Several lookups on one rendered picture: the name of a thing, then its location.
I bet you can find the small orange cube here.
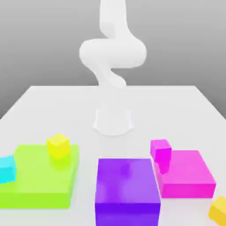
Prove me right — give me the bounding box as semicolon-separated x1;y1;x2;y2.
208;195;226;226

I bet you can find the small cyan cube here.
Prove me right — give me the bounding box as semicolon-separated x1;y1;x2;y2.
0;154;17;185

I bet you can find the large magenta box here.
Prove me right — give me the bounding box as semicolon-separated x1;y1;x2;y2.
153;150;217;199

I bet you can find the large green box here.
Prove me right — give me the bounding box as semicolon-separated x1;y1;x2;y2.
0;144;79;210

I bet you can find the large purple box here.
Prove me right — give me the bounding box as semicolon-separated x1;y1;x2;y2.
94;158;162;226

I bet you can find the small yellow cube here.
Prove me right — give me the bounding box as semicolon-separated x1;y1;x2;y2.
46;133;71;159

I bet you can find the small magenta cube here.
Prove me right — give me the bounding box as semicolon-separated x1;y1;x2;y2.
150;139;172;175

